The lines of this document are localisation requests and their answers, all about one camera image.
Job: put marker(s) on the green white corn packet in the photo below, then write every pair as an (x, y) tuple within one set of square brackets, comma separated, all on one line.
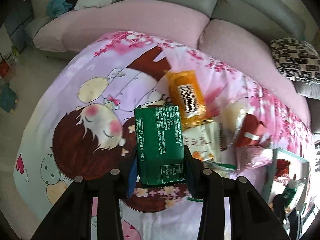
[(219, 167)]

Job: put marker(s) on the pink snack packet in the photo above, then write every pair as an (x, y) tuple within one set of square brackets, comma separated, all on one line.
[(250, 157)]

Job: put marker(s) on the black white patterned pillow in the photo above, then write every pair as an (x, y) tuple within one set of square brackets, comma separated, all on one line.
[(296, 60)]

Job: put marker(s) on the clear wrapped white pastry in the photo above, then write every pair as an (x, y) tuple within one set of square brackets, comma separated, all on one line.
[(231, 118)]

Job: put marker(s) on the red Rossi snack packet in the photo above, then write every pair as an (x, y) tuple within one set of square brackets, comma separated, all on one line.
[(282, 172)]

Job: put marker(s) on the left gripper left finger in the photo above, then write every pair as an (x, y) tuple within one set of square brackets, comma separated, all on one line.
[(70, 217)]

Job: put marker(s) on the cartoon print pink tablecloth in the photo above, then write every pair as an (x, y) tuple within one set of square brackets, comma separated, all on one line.
[(84, 126)]

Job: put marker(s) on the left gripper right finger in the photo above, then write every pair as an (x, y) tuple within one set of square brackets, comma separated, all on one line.
[(251, 217)]

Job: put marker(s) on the grey green sofa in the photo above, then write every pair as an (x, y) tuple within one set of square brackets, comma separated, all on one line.
[(267, 19)]

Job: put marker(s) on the red white striped packet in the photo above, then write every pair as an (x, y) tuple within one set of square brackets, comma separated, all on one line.
[(251, 131)]

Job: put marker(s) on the white orange snack packet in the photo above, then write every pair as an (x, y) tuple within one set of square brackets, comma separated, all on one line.
[(204, 141)]

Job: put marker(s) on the teal cloth pile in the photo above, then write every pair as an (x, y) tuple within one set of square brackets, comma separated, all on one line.
[(56, 8)]

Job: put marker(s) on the pink sofa seat cover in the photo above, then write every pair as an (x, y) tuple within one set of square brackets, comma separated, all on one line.
[(223, 40)]

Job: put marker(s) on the teal rimmed white tray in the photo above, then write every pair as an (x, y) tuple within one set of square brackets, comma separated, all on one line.
[(299, 177)]

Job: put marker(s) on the green snack packet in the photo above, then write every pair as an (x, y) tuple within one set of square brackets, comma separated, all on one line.
[(159, 144)]

